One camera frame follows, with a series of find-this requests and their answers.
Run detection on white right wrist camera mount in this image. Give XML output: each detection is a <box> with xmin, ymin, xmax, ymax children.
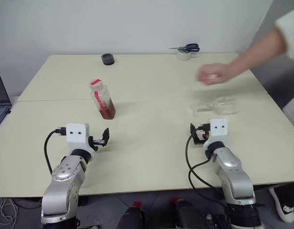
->
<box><xmin>203</xmin><ymin>118</ymin><xmax>229</xmax><ymax>150</ymax></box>

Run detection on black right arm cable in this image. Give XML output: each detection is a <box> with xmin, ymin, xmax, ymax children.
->
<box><xmin>185</xmin><ymin>123</ymin><xmax>233</xmax><ymax>215</ymax></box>

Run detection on dark laptop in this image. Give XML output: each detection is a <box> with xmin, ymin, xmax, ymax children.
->
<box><xmin>0</xmin><ymin>63</ymin><xmax>13</xmax><ymax>132</ymax></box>

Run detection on clear bottle with red tape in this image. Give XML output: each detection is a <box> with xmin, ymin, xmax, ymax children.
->
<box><xmin>86</xmin><ymin>78</ymin><xmax>116</xmax><ymax>120</ymax></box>

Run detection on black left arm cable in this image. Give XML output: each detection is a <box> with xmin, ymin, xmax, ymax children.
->
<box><xmin>43</xmin><ymin>128</ymin><xmax>67</xmax><ymax>176</ymax></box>

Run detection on person's bare hand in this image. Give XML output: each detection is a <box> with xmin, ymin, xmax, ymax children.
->
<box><xmin>196</xmin><ymin>63</ymin><xmax>233</xmax><ymax>85</ymax></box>

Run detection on dark rounded shape red mark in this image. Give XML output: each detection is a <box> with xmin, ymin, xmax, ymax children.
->
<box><xmin>170</xmin><ymin>198</ymin><xmax>207</xmax><ymax>229</ymax></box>
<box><xmin>119</xmin><ymin>201</ymin><xmax>145</xmax><ymax>229</ymax></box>

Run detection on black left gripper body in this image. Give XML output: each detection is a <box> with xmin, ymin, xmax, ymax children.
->
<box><xmin>88</xmin><ymin>135</ymin><xmax>107</xmax><ymax>150</ymax></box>

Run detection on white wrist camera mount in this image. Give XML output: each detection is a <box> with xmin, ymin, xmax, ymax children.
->
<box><xmin>65</xmin><ymin>123</ymin><xmax>95</xmax><ymax>156</ymax></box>
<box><xmin>203</xmin><ymin>118</ymin><xmax>229</xmax><ymax>150</ymax></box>

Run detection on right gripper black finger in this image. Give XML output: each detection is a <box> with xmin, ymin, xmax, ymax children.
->
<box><xmin>190</xmin><ymin>123</ymin><xmax>198</xmax><ymax>143</ymax></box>

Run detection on clear plastic bottle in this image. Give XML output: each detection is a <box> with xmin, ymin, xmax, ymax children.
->
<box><xmin>190</xmin><ymin>94</ymin><xmax>240</xmax><ymax>117</ymax></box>

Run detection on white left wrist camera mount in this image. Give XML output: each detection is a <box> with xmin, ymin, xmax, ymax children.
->
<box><xmin>65</xmin><ymin>123</ymin><xmax>95</xmax><ymax>156</ymax></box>

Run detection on white tape roll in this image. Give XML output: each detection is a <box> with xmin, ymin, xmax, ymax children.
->
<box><xmin>177</xmin><ymin>49</ymin><xmax>192</xmax><ymax>61</ymax></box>

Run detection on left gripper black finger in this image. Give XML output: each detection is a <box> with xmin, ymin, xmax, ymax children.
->
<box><xmin>101</xmin><ymin>128</ymin><xmax>111</xmax><ymax>146</ymax></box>

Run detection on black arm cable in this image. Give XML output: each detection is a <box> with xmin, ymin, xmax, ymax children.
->
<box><xmin>43</xmin><ymin>128</ymin><xmax>67</xmax><ymax>176</ymax></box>
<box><xmin>185</xmin><ymin>123</ymin><xmax>233</xmax><ymax>215</ymax></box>

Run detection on dark grey round holder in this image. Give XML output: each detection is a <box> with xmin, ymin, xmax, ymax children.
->
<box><xmin>101</xmin><ymin>53</ymin><xmax>115</xmax><ymax>66</ymax></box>

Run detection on blue handled scissors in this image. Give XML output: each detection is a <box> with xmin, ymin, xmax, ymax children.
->
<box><xmin>169</xmin><ymin>43</ymin><xmax>200</xmax><ymax>52</ymax></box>

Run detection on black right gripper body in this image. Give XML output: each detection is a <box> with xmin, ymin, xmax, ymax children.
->
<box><xmin>193</xmin><ymin>130</ymin><xmax>209</xmax><ymax>146</ymax></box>

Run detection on white floor cables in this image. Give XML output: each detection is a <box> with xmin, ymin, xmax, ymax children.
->
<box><xmin>0</xmin><ymin>197</ymin><xmax>19</xmax><ymax>225</ymax></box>

